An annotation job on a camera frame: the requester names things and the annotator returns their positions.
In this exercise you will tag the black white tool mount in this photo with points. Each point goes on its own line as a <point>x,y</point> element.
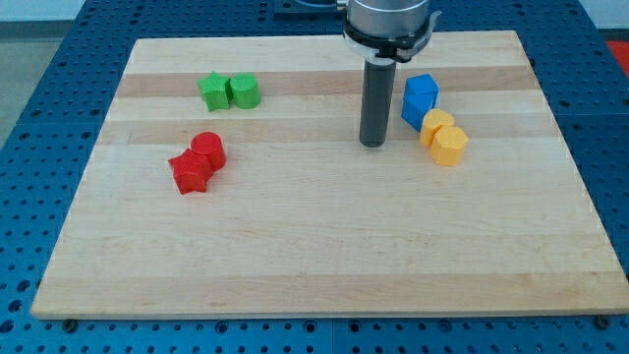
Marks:
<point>386,50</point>

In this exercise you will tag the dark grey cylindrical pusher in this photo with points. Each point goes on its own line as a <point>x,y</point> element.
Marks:
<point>378,85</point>

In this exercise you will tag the yellow heart block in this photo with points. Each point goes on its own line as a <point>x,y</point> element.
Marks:
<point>433,120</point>

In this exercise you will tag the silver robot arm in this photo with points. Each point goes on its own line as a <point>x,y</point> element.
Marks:
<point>385,33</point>

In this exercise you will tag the blue pentagon block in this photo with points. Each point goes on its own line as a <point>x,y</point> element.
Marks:
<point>423,85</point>

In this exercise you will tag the blue cube block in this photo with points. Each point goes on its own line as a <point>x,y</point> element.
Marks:
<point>415,107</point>

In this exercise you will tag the yellow hexagon block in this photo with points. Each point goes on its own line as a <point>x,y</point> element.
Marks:
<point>448,145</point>

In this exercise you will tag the green cylinder block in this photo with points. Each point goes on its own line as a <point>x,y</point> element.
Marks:
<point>245,90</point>

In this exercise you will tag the green star block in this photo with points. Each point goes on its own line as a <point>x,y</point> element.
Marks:
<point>215,91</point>

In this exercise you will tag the wooden board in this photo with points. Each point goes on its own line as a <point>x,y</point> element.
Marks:
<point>305,222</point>

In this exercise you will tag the red cylinder block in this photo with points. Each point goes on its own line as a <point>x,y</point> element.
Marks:
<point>210,145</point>

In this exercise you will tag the red star block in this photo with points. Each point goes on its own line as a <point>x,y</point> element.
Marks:
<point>191,172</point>

